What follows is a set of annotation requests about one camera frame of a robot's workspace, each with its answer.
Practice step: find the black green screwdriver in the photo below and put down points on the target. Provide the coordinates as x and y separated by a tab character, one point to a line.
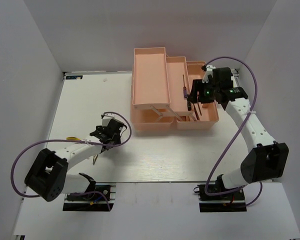
189	107

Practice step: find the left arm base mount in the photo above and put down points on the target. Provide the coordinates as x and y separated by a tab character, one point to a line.
94	202

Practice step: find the pink plastic toolbox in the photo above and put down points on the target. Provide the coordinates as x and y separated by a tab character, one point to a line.
157	101

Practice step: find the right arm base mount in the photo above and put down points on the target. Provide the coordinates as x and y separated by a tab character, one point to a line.
233	202

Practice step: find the yellow needle-nose pliers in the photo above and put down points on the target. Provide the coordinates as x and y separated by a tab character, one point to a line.
94	159

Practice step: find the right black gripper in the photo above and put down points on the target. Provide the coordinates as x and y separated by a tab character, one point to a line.
198	85

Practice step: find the left blue table label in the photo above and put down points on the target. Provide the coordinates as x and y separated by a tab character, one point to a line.
74	77

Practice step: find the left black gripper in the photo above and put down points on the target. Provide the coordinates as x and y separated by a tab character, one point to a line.
100	128

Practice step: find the long brown hex key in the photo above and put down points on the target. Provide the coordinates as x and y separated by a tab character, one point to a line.
199	108

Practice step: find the blue handled screwdriver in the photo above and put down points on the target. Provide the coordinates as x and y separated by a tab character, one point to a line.
185	95

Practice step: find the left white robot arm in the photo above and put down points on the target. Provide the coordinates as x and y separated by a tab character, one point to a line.
48	174

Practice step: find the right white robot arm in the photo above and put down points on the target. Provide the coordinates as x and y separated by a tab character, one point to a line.
266	157

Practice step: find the yellow side cutter pliers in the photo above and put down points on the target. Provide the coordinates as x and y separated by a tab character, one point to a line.
72	138

